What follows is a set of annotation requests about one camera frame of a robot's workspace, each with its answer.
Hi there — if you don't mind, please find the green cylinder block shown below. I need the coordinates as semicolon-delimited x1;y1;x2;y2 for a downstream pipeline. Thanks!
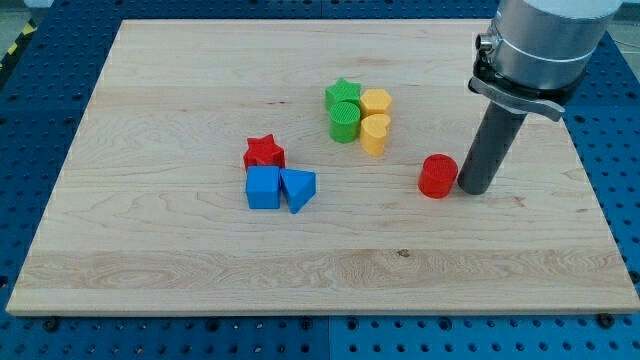
329;102;360;143

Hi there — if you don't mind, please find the green star block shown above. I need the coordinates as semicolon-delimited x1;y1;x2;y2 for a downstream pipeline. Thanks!
325;78;361;110

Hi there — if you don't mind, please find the red star block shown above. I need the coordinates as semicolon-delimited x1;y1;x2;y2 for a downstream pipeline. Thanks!
243;134;286;169

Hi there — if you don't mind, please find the black bolt front left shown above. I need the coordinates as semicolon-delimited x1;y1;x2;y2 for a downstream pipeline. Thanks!
42;317;60;333

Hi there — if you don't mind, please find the black bolt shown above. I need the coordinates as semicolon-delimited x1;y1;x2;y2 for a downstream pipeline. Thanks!
42;317;60;333
596;313;616;329

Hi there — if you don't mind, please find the red cylinder block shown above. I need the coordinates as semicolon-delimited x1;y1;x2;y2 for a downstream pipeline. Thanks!
418;154;458;199

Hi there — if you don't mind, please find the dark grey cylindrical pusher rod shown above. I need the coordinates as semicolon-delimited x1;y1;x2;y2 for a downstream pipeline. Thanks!
457;102;526;195

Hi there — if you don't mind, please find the blue cube block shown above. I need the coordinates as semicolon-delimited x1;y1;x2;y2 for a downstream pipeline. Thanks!
245;166;280;209

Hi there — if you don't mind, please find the black bolt front right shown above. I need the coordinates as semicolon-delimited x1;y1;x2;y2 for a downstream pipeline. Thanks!
596;313;616;329

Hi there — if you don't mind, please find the yellow heart block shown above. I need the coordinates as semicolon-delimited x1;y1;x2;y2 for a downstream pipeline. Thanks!
360;114;391;156

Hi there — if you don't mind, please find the blue triangle block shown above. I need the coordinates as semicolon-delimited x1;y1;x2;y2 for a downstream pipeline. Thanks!
280;168;316;214

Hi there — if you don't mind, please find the light wooden board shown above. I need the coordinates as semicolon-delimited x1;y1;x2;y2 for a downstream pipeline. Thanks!
7;19;639;316

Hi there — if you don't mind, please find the yellow hexagon block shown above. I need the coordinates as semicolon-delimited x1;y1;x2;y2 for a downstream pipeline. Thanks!
359;88;393;118

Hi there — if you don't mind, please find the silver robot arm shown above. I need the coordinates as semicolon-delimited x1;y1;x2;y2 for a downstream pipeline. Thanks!
458;0;622;195

